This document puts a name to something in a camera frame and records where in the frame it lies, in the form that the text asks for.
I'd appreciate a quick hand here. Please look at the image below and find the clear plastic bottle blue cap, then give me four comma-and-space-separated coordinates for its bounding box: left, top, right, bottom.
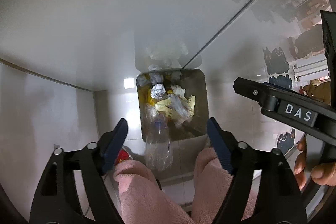
145, 104, 173, 172

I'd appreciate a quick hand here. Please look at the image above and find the white paper pile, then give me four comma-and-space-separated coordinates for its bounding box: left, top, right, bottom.
136, 71, 186, 105

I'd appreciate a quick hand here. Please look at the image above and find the steel trash bin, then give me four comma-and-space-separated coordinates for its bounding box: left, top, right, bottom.
137, 69, 209, 180

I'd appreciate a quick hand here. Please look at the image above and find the person's right hand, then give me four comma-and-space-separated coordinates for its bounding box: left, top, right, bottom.
293, 137, 336, 190

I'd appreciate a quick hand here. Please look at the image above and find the black cat floor sticker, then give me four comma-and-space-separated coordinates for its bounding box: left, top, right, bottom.
269, 74, 293, 90

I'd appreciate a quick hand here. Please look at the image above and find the left red slipper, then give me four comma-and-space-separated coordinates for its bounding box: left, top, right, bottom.
115, 148, 133, 165

